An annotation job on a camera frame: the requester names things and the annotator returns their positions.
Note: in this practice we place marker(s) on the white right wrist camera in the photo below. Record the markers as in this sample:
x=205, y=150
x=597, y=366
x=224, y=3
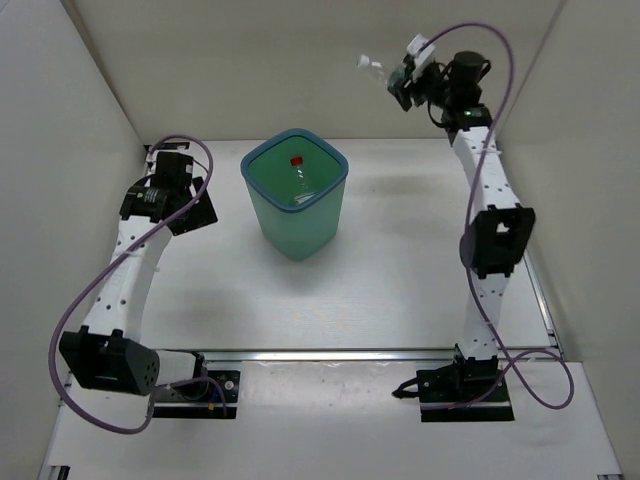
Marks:
x=421, y=48

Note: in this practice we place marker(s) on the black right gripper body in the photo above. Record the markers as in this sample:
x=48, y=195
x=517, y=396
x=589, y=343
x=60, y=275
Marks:
x=436, y=89

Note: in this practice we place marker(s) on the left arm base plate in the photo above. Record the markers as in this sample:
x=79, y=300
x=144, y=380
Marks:
x=202, y=400

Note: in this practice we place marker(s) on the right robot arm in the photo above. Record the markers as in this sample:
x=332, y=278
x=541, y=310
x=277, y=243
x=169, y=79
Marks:
x=498, y=226

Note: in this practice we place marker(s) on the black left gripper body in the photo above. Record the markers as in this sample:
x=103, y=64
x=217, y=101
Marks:
x=201, y=215

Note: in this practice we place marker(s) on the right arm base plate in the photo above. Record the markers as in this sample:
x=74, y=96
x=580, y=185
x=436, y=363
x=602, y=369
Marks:
x=448, y=396

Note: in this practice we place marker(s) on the dark blue left sticker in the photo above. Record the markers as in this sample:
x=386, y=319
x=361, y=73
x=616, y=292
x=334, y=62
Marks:
x=178, y=145

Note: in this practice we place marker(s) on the green-label clear bottle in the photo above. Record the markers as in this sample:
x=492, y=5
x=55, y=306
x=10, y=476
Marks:
x=385, y=77

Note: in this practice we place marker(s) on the black-label clear bottle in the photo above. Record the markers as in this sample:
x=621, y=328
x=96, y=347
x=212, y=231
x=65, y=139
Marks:
x=303, y=198

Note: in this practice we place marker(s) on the aluminium table edge rail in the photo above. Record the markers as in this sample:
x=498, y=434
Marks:
x=321, y=355

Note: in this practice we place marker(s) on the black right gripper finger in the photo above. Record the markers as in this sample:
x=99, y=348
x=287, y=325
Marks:
x=413, y=68
x=404, y=97

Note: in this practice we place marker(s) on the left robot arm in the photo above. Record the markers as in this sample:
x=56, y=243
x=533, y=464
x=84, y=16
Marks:
x=106, y=353

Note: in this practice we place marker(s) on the green plastic bin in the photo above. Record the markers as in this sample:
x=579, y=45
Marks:
x=300, y=231

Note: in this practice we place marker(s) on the red-label clear water bottle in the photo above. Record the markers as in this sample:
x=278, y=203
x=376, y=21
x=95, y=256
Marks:
x=303, y=184

